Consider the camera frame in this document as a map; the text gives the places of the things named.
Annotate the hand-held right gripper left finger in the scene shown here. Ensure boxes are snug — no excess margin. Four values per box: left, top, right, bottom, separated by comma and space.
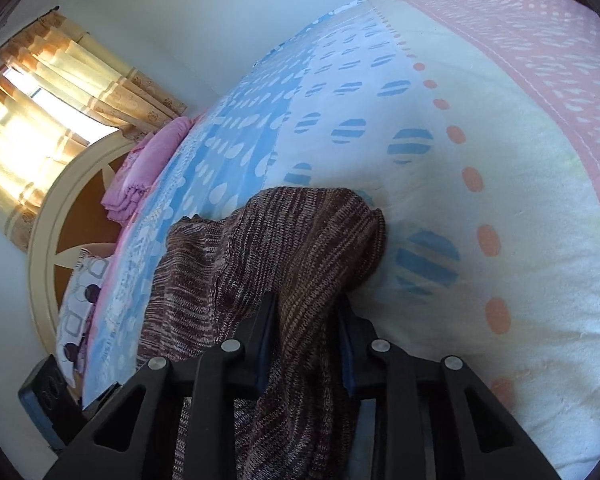
42, 290, 279, 480

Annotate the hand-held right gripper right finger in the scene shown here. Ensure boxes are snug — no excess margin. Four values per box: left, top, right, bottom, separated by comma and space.
336, 300, 563, 480

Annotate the brown knit sweater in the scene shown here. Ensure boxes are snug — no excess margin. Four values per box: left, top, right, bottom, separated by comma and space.
135, 186, 388, 480

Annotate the white purple patterned pillow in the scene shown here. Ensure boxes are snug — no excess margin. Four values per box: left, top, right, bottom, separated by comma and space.
55, 247, 117, 390

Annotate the cream wooden headboard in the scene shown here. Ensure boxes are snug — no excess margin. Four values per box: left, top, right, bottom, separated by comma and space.
26, 130, 142, 363

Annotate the pink folded quilt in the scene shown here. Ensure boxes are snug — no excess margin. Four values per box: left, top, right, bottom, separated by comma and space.
101, 116, 194, 227

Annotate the blue pink patterned bed sheet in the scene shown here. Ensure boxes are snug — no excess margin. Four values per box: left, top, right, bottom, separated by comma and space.
82, 0, 600, 467

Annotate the yellow patterned curtain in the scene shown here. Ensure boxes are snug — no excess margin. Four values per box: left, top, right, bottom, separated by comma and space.
0, 7, 188, 255

